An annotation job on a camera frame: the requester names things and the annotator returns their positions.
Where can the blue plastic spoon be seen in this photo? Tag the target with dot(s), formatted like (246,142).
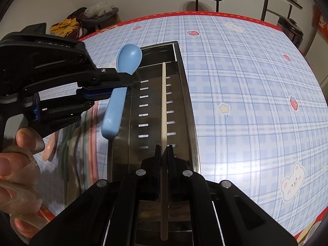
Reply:
(128,60)

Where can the yellow snack bags pile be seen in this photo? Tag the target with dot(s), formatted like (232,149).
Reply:
(68,28)

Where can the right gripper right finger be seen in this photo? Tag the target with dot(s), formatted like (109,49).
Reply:
(178,183)

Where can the pink plastic spoon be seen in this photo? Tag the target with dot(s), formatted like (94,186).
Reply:
(50,149)

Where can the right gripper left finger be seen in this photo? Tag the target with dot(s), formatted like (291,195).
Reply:
(150,182)

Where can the beige chopstick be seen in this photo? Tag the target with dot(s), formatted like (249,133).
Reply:
(164,175)

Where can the steel utensil tray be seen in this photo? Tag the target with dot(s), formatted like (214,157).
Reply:
(140,130)

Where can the person's left hand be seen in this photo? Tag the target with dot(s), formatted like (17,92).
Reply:
(19,174)

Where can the pink chopstick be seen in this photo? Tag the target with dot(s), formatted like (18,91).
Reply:
(92,159)

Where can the blue plaid table mat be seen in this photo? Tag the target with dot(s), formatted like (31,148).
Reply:
(260,114)

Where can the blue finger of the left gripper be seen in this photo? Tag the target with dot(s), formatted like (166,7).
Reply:
(109,77)
(95,94)

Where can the brown rice cooker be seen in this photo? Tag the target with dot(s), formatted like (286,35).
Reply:
(291,30)

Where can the green plastic spoon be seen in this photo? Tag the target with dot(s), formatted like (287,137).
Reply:
(63,157)

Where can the black metal rack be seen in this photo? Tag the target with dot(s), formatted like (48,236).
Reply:
(279,8)

